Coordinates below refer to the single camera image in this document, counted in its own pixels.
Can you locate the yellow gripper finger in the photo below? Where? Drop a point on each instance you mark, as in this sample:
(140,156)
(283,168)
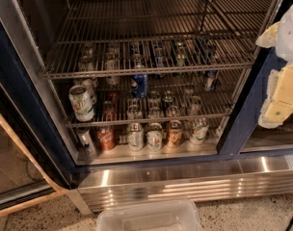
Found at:
(278,106)
(268,38)

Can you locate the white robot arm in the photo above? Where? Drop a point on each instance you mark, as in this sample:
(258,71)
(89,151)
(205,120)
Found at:
(284,37)

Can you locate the pepsi can right rear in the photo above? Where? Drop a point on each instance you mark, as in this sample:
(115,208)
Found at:
(210,79)

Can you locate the white can bottom right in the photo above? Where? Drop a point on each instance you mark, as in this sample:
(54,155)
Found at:
(199,130)

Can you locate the orange brown can bottom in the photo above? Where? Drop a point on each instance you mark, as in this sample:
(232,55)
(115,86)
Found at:
(174,134)

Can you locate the white 7up can bottom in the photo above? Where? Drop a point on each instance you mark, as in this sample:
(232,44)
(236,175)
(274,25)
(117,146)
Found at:
(154,136)

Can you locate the blue pepsi can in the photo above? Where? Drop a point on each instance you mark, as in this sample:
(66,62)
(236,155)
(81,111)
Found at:
(139,85)

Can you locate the white green can bottom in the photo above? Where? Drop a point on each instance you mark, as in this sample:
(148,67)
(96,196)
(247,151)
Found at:
(135,136)

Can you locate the red can middle shelf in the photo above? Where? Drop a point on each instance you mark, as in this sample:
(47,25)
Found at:
(109,112)

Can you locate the red coca-cola can bottom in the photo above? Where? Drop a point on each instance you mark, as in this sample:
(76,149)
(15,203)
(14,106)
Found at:
(106,137)

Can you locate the silver can bottom left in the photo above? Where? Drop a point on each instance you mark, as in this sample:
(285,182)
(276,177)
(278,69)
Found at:
(86,140)

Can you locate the open glass fridge door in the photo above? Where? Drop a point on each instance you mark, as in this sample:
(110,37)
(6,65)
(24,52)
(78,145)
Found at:
(28,175)

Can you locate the stainless steel kick plate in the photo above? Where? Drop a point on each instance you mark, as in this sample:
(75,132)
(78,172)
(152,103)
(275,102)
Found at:
(120,186)

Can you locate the clear plastic bin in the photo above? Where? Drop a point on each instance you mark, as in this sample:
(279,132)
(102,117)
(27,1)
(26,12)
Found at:
(173,215)

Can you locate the blue fridge centre post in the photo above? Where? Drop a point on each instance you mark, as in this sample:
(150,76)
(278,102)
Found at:
(242,135)

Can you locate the upper wire fridge shelf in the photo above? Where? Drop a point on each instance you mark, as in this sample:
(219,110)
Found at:
(176,35)

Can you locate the wire fridge shelf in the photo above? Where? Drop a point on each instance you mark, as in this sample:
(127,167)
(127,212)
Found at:
(176,35)
(182,98)

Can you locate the middle wire fridge shelf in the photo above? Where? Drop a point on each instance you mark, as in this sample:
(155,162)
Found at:
(182,98)

